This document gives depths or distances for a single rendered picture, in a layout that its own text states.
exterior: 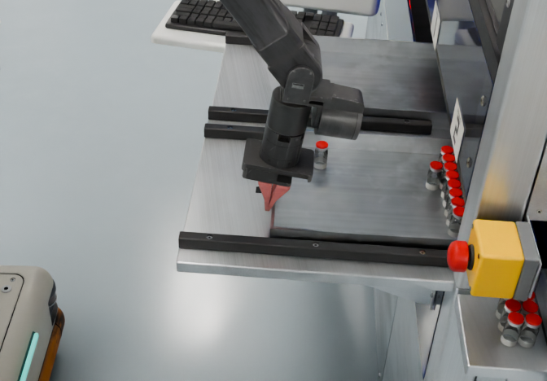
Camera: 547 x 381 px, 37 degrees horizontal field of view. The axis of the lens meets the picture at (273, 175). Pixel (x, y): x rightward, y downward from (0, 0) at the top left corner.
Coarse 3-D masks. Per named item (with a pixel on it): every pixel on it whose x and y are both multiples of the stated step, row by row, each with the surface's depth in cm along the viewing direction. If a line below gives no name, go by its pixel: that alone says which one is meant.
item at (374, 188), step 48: (336, 144) 140; (384, 144) 139; (432, 144) 139; (288, 192) 130; (336, 192) 131; (384, 192) 131; (432, 192) 132; (336, 240) 119; (384, 240) 119; (432, 240) 118
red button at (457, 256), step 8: (456, 240) 103; (448, 248) 104; (456, 248) 102; (464, 248) 102; (448, 256) 103; (456, 256) 101; (464, 256) 101; (448, 264) 103; (456, 264) 102; (464, 264) 101
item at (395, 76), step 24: (336, 48) 167; (360, 48) 166; (384, 48) 166; (408, 48) 166; (432, 48) 165; (336, 72) 161; (360, 72) 161; (384, 72) 161; (408, 72) 162; (432, 72) 162; (384, 96) 154; (408, 96) 155; (432, 96) 155; (432, 120) 146
